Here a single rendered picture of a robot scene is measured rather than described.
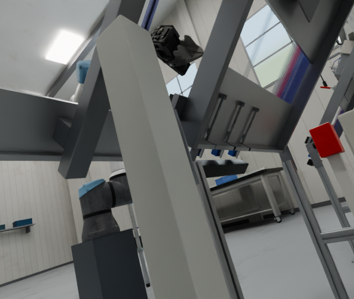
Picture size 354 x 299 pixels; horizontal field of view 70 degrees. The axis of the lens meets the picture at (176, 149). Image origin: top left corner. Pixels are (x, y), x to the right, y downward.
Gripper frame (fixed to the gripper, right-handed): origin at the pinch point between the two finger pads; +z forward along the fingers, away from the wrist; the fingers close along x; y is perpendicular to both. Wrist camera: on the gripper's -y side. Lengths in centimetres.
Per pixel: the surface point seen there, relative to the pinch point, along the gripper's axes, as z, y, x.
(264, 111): 10.4, -29.9, 3.6
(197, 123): 13.4, 3.0, -20.7
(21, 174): -981, -466, -271
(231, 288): 33, -6, -46
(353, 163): 4, -441, 166
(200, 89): 11.8, 6.1, -14.1
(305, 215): 29, -72, -16
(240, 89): 11.2, -8.9, -2.9
